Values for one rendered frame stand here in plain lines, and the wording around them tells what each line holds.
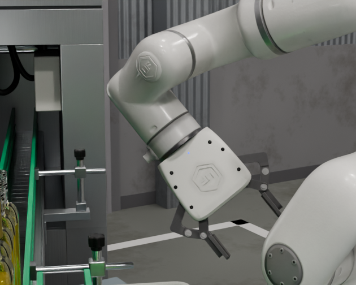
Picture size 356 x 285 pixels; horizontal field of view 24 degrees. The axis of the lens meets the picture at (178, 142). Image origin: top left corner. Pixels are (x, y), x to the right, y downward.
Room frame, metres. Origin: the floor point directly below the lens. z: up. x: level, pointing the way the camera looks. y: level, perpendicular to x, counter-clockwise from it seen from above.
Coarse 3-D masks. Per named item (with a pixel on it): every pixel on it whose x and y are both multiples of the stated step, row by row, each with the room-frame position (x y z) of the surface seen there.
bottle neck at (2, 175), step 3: (0, 171) 1.18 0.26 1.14; (3, 171) 1.17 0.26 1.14; (6, 171) 1.18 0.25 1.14; (0, 174) 1.16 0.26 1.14; (3, 174) 1.17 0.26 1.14; (6, 174) 1.18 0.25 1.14; (0, 177) 1.16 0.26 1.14; (3, 177) 1.17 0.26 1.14; (6, 177) 1.17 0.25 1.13; (3, 180) 1.17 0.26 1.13; (6, 180) 1.17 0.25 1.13; (3, 183) 1.17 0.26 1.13; (6, 183) 1.17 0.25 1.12; (6, 186) 1.17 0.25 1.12; (6, 189) 1.17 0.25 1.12; (3, 192) 1.17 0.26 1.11; (6, 192) 1.17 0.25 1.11; (6, 195) 1.17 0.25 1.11; (6, 198) 1.17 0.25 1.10; (6, 201) 1.17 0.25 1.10
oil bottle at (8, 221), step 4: (4, 216) 1.11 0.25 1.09; (8, 216) 1.12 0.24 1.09; (4, 220) 1.10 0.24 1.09; (8, 220) 1.11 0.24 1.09; (12, 220) 1.12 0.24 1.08; (4, 224) 1.10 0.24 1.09; (8, 224) 1.10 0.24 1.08; (12, 224) 1.11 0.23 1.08; (12, 228) 1.10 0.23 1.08; (12, 232) 1.10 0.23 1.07; (16, 244) 1.14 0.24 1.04; (16, 248) 1.14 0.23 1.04; (16, 252) 1.13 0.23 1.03; (16, 256) 1.12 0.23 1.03; (16, 260) 1.12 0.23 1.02; (16, 264) 1.11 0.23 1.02; (16, 268) 1.11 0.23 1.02; (16, 272) 1.10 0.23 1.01; (16, 276) 1.10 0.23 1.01; (16, 280) 1.10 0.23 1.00; (16, 284) 1.10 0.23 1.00
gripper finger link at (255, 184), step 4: (252, 180) 1.09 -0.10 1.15; (256, 180) 1.09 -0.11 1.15; (248, 184) 1.09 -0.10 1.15; (252, 184) 1.09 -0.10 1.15; (256, 184) 1.09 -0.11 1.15; (260, 184) 1.09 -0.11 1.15; (264, 184) 1.09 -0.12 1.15; (256, 188) 1.08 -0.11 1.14; (260, 188) 1.08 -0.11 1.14; (264, 188) 1.08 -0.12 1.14
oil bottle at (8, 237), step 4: (4, 228) 1.06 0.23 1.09; (8, 228) 1.07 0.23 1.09; (4, 232) 1.05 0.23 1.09; (8, 232) 1.06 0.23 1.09; (4, 236) 1.04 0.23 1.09; (8, 236) 1.05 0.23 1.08; (12, 236) 1.07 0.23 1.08; (4, 240) 1.04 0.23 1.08; (8, 240) 1.04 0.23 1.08; (12, 240) 1.06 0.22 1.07; (8, 244) 1.04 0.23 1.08; (12, 244) 1.05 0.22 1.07; (12, 248) 1.04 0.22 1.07; (12, 252) 1.04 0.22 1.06; (12, 256) 1.04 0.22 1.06; (12, 260) 1.04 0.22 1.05
